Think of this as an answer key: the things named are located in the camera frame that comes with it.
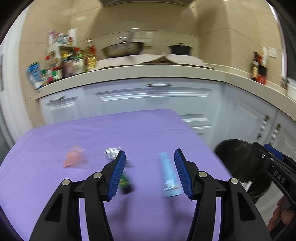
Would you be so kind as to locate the green yellow small bottle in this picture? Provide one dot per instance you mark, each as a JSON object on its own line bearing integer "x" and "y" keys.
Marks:
{"x": 125, "y": 183}

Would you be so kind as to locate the cabinet door handle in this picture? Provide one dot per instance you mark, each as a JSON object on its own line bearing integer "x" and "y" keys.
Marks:
{"x": 56, "y": 99}
{"x": 158, "y": 85}

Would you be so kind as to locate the left cabinet door handle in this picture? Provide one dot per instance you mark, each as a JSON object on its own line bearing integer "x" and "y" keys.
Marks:
{"x": 56, "y": 99}

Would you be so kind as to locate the clear pink plastic wrapper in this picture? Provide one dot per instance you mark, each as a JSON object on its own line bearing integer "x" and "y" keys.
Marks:
{"x": 76, "y": 158}

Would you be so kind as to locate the blue white snack bag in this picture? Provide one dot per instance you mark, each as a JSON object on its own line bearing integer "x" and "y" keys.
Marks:
{"x": 33, "y": 74}

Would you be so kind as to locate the silver foil wrapper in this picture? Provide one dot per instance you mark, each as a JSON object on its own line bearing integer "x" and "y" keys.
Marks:
{"x": 112, "y": 153}

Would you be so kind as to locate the red black box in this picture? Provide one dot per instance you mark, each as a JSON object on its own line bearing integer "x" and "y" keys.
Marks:
{"x": 262, "y": 73}

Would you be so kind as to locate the corner cabinet right handle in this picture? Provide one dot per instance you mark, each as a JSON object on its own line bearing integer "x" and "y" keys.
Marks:
{"x": 274, "y": 134}

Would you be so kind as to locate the dark curtain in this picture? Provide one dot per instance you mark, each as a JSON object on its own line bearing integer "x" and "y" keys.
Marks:
{"x": 286, "y": 12}

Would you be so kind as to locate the person's right hand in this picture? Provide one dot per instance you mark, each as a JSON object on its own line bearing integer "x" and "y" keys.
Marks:
{"x": 286, "y": 215}

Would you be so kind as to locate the white spice rack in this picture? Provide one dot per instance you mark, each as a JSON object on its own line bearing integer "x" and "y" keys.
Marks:
{"x": 62, "y": 57}

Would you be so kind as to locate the black lidded pot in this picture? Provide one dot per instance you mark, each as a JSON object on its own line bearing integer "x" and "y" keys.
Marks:
{"x": 180, "y": 49}

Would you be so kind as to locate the white sliding door frame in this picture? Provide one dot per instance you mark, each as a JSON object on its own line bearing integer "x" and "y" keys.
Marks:
{"x": 14, "y": 117}

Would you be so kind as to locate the yellow cooking oil bottle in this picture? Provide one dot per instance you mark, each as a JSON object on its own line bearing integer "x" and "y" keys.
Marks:
{"x": 91, "y": 56}

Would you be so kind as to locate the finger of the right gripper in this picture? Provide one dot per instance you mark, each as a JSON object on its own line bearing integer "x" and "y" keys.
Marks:
{"x": 274, "y": 151}
{"x": 258, "y": 150}

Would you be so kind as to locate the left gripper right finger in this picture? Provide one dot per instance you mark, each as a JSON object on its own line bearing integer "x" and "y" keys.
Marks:
{"x": 225, "y": 202}

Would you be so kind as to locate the corner cabinet handle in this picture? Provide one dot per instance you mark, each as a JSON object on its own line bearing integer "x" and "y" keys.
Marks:
{"x": 274, "y": 134}
{"x": 262, "y": 127}

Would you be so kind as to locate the middle cabinet door handle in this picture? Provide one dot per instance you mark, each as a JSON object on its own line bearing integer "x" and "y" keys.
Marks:
{"x": 158, "y": 85}

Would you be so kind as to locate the steel frying pan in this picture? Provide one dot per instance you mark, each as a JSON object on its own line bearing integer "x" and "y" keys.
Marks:
{"x": 125, "y": 47}

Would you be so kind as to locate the white paper towel roll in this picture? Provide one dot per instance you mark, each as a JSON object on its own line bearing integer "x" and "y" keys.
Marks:
{"x": 72, "y": 33}

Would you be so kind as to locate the wall power socket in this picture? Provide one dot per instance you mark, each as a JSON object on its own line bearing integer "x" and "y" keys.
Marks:
{"x": 272, "y": 52}

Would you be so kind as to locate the range hood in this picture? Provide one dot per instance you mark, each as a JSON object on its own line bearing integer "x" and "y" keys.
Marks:
{"x": 178, "y": 2}

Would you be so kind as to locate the light blue sachet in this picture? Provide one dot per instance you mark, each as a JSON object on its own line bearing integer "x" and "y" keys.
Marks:
{"x": 172, "y": 186}

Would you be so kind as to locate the purple tablecloth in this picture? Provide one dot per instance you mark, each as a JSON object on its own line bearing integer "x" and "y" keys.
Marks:
{"x": 33, "y": 169}

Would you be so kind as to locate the black lined trash bin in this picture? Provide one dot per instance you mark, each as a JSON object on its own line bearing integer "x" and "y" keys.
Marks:
{"x": 244, "y": 165}

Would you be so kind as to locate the beige stove cover cloth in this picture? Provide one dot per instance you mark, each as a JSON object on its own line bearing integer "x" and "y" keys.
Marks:
{"x": 140, "y": 59}

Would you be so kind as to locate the corner cabinet left handle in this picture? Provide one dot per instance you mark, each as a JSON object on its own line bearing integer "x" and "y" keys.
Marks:
{"x": 262, "y": 127}

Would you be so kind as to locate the white plastic container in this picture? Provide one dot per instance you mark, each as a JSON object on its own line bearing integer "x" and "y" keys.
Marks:
{"x": 291, "y": 88}

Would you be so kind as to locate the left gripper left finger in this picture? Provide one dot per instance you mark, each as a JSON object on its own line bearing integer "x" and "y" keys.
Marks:
{"x": 60, "y": 218}

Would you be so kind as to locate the dark sauce bottle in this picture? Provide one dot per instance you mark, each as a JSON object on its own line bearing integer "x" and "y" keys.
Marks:
{"x": 255, "y": 66}

